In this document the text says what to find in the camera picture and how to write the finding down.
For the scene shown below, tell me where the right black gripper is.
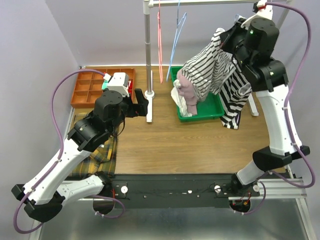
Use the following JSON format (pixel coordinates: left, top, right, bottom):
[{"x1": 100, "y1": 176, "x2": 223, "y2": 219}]
[{"x1": 218, "y1": 17, "x2": 253, "y2": 70}]

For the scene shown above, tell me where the thin-striped white tank top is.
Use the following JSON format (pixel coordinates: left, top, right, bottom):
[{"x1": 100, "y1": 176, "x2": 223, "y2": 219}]
[{"x1": 181, "y1": 27, "x2": 237, "y2": 102}]

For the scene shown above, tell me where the light blue wire hanger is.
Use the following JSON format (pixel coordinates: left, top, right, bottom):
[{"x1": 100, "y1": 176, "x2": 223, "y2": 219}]
[{"x1": 166, "y1": 0, "x2": 187, "y2": 82}]

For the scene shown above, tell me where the green plastic bin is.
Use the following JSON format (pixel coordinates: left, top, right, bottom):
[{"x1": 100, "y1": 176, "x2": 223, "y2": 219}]
[{"x1": 169, "y1": 66, "x2": 225, "y2": 123}]

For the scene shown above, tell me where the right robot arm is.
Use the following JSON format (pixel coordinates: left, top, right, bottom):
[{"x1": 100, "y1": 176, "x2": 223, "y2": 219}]
[{"x1": 220, "y1": 17, "x2": 310, "y2": 196}]

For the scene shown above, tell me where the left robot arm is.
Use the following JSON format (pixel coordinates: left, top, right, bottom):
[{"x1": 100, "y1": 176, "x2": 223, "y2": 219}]
[{"x1": 11, "y1": 88, "x2": 149, "y2": 223}]

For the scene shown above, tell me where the blue hanger holding top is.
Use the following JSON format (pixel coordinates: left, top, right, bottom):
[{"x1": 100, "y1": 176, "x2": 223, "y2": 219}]
[{"x1": 234, "y1": 14, "x2": 245, "y2": 24}]

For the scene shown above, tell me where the wide-striped hanging tank top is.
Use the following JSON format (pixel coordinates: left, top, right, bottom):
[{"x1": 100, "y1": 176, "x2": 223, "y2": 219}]
[{"x1": 218, "y1": 57, "x2": 252, "y2": 130}]

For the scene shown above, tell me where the white metal clothes rack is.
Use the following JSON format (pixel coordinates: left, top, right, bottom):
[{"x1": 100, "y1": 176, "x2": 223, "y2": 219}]
[{"x1": 143, "y1": 0, "x2": 289, "y2": 124}]

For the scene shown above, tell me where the red white sock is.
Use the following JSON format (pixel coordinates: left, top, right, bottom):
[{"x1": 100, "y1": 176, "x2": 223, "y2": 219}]
[{"x1": 128, "y1": 79, "x2": 133, "y2": 94}]

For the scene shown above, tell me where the white garment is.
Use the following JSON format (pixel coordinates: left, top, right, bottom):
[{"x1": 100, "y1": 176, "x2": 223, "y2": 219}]
[{"x1": 170, "y1": 79, "x2": 193, "y2": 118}]

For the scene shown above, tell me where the green white sock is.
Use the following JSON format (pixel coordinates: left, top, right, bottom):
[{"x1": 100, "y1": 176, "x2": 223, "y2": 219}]
[{"x1": 101, "y1": 75, "x2": 112, "y2": 91}]

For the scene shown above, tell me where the pink garment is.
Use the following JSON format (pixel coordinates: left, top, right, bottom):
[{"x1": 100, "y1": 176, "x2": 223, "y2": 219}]
[{"x1": 177, "y1": 73, "x2": 198, "y2": 116}]

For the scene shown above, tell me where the orange compartment tray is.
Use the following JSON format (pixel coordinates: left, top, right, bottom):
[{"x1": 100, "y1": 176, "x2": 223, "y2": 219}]
[{"x1": 70, "y1": 67, "x2": 136, "y2": 109}]

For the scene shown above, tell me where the yellow plaid shirt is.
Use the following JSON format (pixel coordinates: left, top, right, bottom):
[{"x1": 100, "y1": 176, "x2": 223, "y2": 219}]
[{"x1": 65, "y1": 112, "x2": 118, "y2": 179}]

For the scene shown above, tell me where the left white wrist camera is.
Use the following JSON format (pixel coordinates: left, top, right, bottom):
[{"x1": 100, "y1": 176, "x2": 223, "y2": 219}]
[{"x1": 104, "y1": 72, "x2": 130, "y2": 97}]

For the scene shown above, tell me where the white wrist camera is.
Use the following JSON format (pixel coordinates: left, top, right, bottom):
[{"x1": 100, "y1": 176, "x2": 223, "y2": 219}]
[
  {"x1": 104, "y1": 72, "x2": 130, "y2": 97},
  {"x1": 240, "y1": 0, "x2": 273, "y2": 29}
]

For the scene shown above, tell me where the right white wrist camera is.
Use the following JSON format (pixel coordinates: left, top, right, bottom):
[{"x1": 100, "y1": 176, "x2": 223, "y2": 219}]
[{"x1": 240, "y1": 0, "x2": 273, "y2": 29}]

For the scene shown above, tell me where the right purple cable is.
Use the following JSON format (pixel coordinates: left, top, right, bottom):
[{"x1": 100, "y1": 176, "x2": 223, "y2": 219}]
[{"x1": 232, "y1": 1, "x2": 316, "y2": 216}]

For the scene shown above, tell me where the pink wire hanger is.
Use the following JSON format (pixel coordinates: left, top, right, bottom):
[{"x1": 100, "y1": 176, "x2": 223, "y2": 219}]
[{"x1": 157, "y1": 0, "x2": 163, "y2": 84}]

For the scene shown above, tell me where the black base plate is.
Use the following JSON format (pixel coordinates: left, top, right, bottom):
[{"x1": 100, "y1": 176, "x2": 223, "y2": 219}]
[{"x1": 110, "y1": 173, "x2": 260, "y2": 209}]

